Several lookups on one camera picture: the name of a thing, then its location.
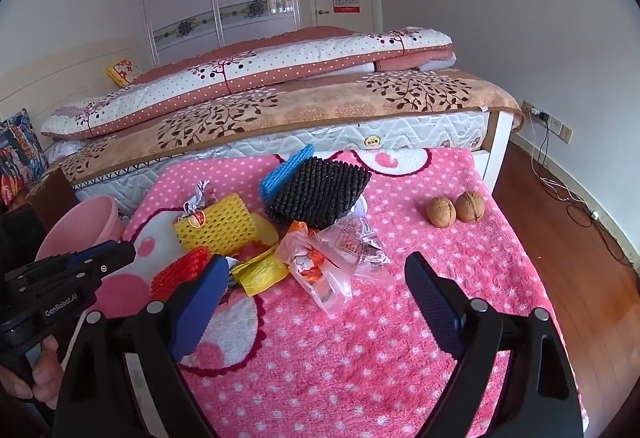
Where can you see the red foam net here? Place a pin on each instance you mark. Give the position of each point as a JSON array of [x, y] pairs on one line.
[[177, 270]]

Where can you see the twisted white candy wrapper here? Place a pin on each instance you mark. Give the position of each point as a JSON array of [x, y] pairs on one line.
[[196, 198]]

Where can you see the white bed frame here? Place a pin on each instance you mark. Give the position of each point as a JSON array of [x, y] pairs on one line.
[[495, 148]]

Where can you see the white quilted mattress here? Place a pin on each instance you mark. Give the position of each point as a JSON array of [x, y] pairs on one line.
[[300, 135]]

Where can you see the yellow foam net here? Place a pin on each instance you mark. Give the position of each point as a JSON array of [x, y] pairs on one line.
[[215, 223]]

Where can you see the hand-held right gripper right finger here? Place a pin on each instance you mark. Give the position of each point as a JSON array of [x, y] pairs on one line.
[[431, 300]]

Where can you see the clear printed plastic bag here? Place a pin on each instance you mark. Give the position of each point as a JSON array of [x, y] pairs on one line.
[[335, 263]]

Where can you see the wall socket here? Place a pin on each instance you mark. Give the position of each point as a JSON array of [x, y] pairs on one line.
[[534, 110], [560, 128]]

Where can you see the brown wooden nightstand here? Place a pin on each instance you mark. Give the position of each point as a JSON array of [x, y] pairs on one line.
[[50, 198]]

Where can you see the pink polka dot blanket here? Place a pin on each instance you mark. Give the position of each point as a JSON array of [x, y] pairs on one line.
[[350, 358]]

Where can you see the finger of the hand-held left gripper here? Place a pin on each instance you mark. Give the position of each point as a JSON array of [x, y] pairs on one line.
[[87, 254], [114, 260]]

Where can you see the person's left hand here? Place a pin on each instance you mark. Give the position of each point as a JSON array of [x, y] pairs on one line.
[[40, 373]]

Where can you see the walnut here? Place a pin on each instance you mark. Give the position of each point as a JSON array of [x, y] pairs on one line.
[[470, 206], [441, 212]]

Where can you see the black foam net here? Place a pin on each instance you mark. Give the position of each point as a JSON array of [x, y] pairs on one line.
[[315, 190]]

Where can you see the beige leaf print blanket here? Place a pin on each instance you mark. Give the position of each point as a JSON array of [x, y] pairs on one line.
[[320, 105]]

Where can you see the blue foam net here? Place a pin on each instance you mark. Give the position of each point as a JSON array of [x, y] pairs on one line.
[[285, 170]]

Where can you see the folded tree print quilt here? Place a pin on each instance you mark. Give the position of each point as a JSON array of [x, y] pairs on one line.
[[250, 68]]

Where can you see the comic print cushion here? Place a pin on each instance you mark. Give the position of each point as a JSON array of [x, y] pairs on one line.
[[17, 153]]

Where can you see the yellow patterned pillow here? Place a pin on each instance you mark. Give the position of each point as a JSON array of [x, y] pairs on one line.
[[122, 72]]

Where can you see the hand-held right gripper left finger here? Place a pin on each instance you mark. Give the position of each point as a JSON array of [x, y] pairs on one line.
[[200, 305]]

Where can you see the pink plastic basin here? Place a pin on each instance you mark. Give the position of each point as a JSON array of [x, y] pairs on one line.
[[80, 228]]

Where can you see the cream headboard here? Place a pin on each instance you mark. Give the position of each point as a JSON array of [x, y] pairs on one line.
[[60, 78]]

